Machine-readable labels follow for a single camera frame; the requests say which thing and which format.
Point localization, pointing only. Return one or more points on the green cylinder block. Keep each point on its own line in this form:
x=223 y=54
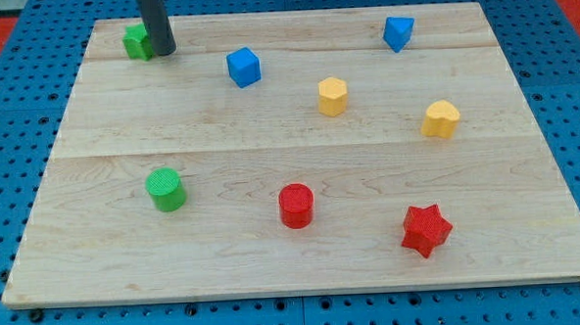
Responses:
x=165 y=189

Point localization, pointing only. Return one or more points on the yellow heart block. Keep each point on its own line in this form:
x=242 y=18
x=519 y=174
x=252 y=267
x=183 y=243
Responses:
x=440 y=119

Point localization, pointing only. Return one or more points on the light wooden board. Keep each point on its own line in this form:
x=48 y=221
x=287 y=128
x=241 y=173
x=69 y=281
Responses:
x=94 y=236

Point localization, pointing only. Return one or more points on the yellow hexagon block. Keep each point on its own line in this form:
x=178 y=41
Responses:
x=332 y=96

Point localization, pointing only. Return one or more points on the red cylinder block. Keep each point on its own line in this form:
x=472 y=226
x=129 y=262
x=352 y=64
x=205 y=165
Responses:
x=296 y=205

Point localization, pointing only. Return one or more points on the blue cube block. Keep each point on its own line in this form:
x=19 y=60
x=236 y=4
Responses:
x=244 y=67

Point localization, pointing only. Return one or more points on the red star block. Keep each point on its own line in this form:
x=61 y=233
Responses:
x=425 y=229

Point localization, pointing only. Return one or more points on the green star block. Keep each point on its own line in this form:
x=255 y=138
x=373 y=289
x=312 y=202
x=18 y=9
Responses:
x=136 y=42

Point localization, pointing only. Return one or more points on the blue triangle block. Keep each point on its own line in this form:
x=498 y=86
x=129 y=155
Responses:
x=397 y=32

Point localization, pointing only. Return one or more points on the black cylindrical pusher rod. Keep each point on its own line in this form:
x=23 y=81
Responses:
x=154 y=15

